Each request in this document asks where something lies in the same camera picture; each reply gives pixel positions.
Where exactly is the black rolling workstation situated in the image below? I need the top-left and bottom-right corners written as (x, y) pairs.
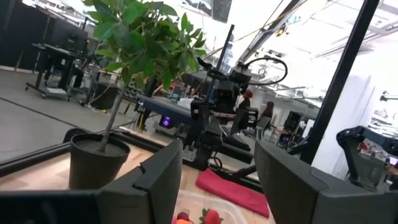
top-left (24, 18), bottom-right (94, 102)

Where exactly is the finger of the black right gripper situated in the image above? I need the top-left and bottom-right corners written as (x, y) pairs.
top-left (232, 107), bottom-right (259, 134)
top-left (190, 101), bottom-right (212, 147)

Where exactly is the black slanted frame pole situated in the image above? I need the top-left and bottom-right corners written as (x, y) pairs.
top-left (300, 0), bottom-right (382, 166)

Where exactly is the person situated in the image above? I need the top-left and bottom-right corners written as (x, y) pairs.
top-left (239, 89), bottom-right (253, 110)
top-left (262, 101), bottom-right (277, 125)

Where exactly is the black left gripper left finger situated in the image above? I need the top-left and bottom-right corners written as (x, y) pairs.
top-left (0, 139), bottom-right (183, 224)

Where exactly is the red strawberry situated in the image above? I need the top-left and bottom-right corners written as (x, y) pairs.
top-left (198, 208), bottom-right (224, 224)

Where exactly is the clear plastic tupperware container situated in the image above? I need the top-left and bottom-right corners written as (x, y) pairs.
top-left (172, 189), bottom-right (249, 224)

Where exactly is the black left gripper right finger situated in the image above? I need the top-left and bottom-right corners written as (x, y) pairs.
top-left (254, 141), bottom-right (398, 224)

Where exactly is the black bin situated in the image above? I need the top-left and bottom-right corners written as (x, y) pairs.
top-left (90, 82), bottom-right (119, 110)

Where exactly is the red cloth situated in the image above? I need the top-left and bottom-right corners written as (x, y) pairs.
top-left (195, 168), bottom-right (271, 218)

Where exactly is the green plant in black pot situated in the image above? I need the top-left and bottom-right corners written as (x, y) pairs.
top-left (68, 0), bottom-right (208, 191)

